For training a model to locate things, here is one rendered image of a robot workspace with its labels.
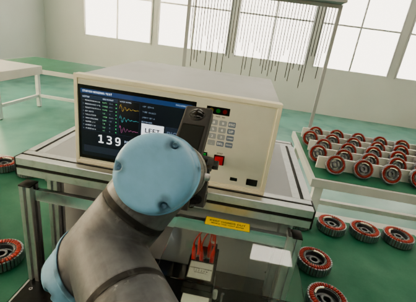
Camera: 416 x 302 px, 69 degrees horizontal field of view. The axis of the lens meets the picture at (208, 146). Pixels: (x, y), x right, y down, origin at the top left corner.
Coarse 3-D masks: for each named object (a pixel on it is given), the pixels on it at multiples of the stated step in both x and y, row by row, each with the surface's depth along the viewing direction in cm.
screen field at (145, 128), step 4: (144, 124) 65; (148, 124) 64; (144, 128) 65; (148, 128) 65; (152, 128) 65; (156, 128) 64; (160, 128) 64; (164, 128) 64; (168, 128) 64; (172, 128) 64; (144, 132) 65; (148, 132) 65; (160, 132) 65; (164, 132) 65; (168, 132) 64; (172, 132) 64; (176, 132) 64
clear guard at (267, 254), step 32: (192, 224) 62; (256, 224) 64; (192, 256) 53; (224, 256) 54; (256, 256) 55; (288, 256) 56; (192, 288) 47; (224, 288) 47; (256, 288) 48; (288, 288) 49
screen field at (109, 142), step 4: (100, 136) 67; (104, 136) 67; (108, 136) 67; (112, 136) 67; (100, 140) 67; (104, 140) 67; (108, 140) 67; (112, 140) 67; (116, 140) 67; (120, 140) 67; (104, 144) 68; (108, 144) 67; (112, 144) 67; (116, 144) 67; (120, 144) 67
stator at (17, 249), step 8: (0, 240) 89; (8, 240) 89; (16, 240) 90; (0, 248) 88; (8, 248) 89; (16, 248) 87; (0, 256) 84; (8, 256) 84; (16, 256) 84; (0, 264) 81; (8, 264) 83; (16, 264) 85; (0, 272) 82
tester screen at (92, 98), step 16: (80, 96) 64; (96, 96) 64; (112, 96) 63; (128, 96) 63; (96, 112) 65; (112, 112) 65; (128, 112) 64; (144, 112) 64; (160, 112) 63; (176, 112) 63; (96, 128) 66; (112, 128) 66; (128, 128) 65; (176, 128) 64; (96, 144) 68
